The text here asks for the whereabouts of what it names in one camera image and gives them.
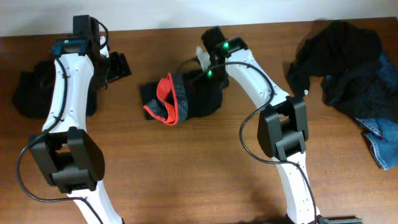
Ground black pants with red waistband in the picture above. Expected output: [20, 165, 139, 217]
[139, 69, 223, 126]

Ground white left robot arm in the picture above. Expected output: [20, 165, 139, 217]
[24, 15, 131, 223]

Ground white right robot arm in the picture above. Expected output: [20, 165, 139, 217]
[200, 27, 322, 223]

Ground black folded cloth pile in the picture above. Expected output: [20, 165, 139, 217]
[11, 58, 98, 119]

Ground black knit garment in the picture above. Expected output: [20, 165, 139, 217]
[287, 21, 382, 97]

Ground blue denim jeans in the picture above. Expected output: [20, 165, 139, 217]
[321, 51, 397, 170]

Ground black metal rail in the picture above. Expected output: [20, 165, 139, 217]
[318, 217, 363, 224]

